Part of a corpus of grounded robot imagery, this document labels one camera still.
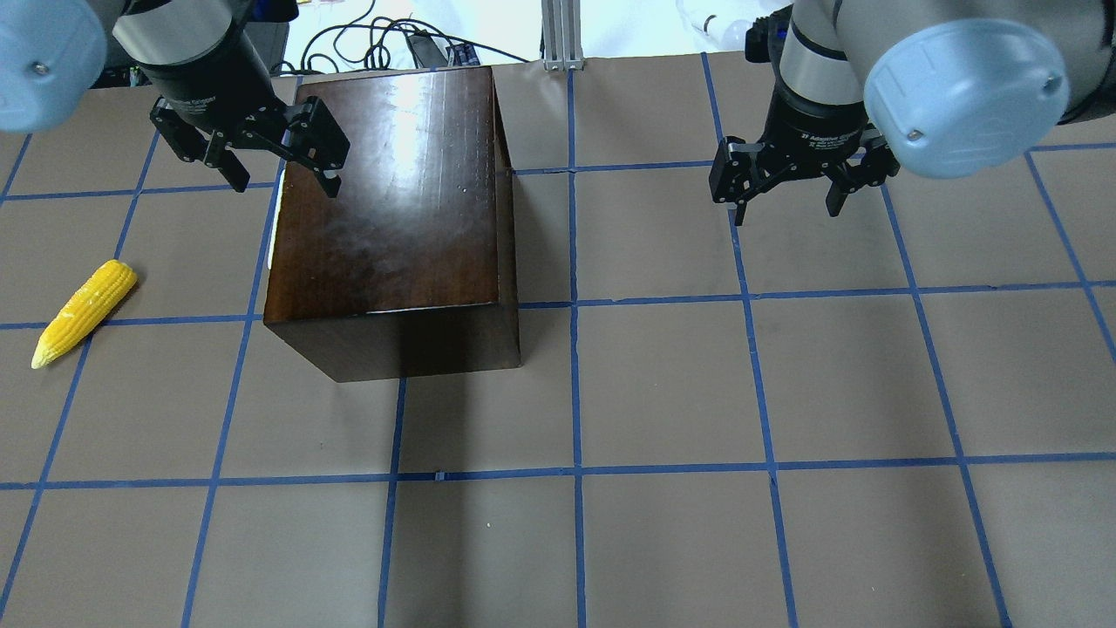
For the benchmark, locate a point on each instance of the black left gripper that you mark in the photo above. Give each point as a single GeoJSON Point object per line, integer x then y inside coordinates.
{"type": "Point", "coordinates": [202, 80]}

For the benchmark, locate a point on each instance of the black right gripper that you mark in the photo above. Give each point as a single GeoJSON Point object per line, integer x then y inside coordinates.
{"type": "Point", "coordinates": [813, 122]}

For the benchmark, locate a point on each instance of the dark wooden drawer box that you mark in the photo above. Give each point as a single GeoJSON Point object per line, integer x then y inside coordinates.
{"type": "Point", "coordinates": [410, 270]}

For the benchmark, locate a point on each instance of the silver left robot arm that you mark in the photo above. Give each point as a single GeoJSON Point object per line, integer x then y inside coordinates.
{"type": "Point", "coordinates": [54, 51]}

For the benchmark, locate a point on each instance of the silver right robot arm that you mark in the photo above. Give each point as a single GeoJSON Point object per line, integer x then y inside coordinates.
{"type": "Point", "coordinates": [944, 89]}

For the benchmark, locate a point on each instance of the yellow corn cob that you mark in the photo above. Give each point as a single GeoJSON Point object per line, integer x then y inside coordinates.
{"type": "Point", "coordinates": [99, 295]}

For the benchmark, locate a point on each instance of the white light bulb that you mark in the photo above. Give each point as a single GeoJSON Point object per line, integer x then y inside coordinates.
{"type": "Point", "coordinates": [726, 33]}

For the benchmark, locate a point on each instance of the aluminium frame post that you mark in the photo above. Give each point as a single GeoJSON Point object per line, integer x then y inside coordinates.
{"type": "Point", "coordinates": [561, 35]}

